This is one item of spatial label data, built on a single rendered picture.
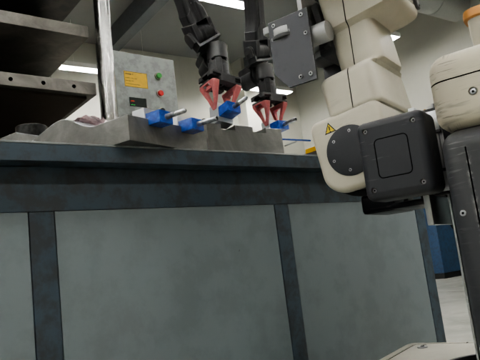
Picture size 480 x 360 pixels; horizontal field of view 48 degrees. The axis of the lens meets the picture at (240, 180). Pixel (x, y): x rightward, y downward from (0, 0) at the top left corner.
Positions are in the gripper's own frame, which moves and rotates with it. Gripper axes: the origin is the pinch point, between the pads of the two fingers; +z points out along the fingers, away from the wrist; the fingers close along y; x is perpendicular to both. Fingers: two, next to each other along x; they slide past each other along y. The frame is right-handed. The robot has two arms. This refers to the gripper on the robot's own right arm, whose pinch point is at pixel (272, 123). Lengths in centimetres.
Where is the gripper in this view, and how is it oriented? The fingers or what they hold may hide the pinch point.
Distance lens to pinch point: 173.0
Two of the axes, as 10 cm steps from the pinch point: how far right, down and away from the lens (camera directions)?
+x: 6.0, -2.2, -7.7
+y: -7.9, 0.1, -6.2
